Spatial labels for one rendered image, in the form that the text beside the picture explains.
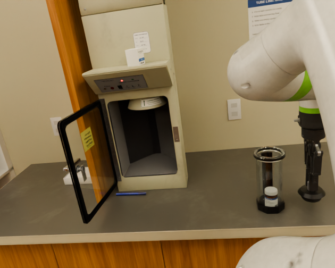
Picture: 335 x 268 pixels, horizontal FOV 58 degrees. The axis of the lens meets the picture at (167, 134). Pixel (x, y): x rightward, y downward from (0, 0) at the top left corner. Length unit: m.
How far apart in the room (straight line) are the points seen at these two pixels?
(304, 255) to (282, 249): 0.04
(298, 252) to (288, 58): 0.32
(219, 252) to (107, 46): 0.90
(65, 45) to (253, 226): 0.94
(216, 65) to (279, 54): 1.07
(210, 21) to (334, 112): 1.24
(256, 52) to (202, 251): 0.83
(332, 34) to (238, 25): 1.15
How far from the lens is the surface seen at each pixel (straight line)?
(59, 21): 1.22
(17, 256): 1.49
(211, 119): 1.70
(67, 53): 1.22
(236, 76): 0.62
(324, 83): 0.47
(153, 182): 1.39
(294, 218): 1.19
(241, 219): 1.17
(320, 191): 1.22
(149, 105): 1.27
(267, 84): 0.61
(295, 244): 0.44
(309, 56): 0.51
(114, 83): 1.19
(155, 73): 1.12
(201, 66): 1.63
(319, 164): 1.13
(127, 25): 1.22
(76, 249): 1.34
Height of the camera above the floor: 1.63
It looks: 19 degrees down
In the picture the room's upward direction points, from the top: 8 degrees counter-clockwise
